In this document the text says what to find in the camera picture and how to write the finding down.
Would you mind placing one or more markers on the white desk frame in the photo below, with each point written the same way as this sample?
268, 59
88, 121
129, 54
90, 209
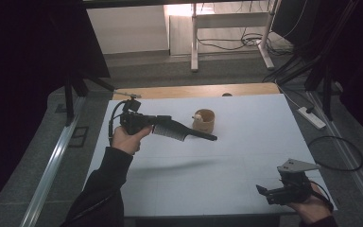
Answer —
195, 38

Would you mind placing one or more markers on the dark brown comb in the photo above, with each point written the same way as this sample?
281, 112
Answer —
182, 131

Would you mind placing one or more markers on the small beige item in cup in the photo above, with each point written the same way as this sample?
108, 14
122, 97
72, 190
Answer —
197, 117

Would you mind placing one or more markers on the person's right hand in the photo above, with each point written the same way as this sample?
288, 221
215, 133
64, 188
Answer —
312, 208

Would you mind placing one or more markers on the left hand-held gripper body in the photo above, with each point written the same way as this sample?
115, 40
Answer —
135, 121

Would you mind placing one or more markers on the white power strip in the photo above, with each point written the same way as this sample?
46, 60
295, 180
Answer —
312, 118

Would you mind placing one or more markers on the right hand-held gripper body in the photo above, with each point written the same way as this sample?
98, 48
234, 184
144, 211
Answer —
294, 186

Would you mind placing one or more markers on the round wooden cup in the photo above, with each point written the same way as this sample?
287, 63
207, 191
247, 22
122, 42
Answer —
204, 121

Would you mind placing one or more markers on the person's left hand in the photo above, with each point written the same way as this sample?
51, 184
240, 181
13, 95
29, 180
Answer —
127, 140

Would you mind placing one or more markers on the aluminium floor rail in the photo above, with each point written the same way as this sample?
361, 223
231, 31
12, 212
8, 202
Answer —
353, 164
53, 164

